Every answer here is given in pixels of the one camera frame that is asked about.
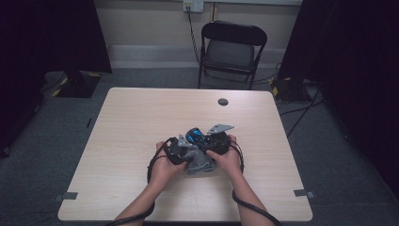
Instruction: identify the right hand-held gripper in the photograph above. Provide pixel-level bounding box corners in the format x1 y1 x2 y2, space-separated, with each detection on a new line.
205 123 234 155

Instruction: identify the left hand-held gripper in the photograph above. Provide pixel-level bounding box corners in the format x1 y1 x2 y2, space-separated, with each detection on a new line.
164 134 197 166

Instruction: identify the blue and black toy car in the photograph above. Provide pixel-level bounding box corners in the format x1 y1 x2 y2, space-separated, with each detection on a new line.
185 126 211 150

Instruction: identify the grey terry cloth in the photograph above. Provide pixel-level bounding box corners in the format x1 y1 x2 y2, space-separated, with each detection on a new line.
184 148 216 175

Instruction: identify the person's right hand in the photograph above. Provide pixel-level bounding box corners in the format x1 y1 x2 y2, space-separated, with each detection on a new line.
205 135 243 180

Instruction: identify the person's left hand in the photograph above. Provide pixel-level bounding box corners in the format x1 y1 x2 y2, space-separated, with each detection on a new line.
150 140 189 187

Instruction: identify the black stand base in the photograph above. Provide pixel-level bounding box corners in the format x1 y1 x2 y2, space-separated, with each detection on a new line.
56 70 102 99
271 76 311 103

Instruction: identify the black folding chair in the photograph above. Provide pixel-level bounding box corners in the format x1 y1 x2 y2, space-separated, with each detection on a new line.
197 20 268 91

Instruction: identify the grey tape piece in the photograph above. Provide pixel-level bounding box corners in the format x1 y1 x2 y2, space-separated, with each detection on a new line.
294 188 315 200
53 191 79 202

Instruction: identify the dark curtain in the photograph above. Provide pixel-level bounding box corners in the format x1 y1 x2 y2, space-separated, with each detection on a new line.
277 0 399 199
0 0 113 154

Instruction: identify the left hand-held gripper cable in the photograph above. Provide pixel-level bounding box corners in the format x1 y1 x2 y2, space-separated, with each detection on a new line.
104 137 177 226

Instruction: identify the hand-held gripper cable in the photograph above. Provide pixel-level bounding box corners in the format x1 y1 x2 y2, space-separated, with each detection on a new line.
104 137 177 226
230 139 283 226

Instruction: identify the right hand-held gripper cable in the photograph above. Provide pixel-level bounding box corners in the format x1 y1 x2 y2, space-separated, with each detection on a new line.
230 139 283 226

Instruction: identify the black floor cable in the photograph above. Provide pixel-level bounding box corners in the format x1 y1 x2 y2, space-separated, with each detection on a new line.
279 84 325 139

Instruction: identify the black wall socket cable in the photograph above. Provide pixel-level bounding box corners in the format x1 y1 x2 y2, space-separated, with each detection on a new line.
186 6 201 64

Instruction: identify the white wall socket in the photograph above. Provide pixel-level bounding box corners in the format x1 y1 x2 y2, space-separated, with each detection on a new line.
183 0 205 13

